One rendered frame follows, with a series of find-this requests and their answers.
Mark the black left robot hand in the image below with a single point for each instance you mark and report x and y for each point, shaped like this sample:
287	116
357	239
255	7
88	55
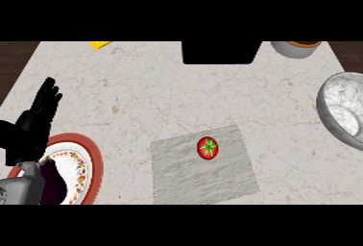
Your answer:
32	123

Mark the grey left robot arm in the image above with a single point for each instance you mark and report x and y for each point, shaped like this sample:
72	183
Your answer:
22	186

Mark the grey woven placemat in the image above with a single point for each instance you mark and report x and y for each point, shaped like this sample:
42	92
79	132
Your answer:
203	174

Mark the white marble bowl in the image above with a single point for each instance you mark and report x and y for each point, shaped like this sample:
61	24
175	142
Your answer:
345	105

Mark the red rimmed patterned plate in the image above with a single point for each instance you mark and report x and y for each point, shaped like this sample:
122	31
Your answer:
82	168

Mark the yellow object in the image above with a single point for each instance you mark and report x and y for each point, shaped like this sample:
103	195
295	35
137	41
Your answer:
100	44

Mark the red tomato with green stem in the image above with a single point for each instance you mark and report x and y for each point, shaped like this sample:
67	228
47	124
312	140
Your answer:
208	148

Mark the black appliance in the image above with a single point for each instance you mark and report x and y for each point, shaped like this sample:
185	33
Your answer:
222	52

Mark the grey pot with orange rim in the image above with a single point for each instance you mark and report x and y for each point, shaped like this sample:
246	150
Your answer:
298	48

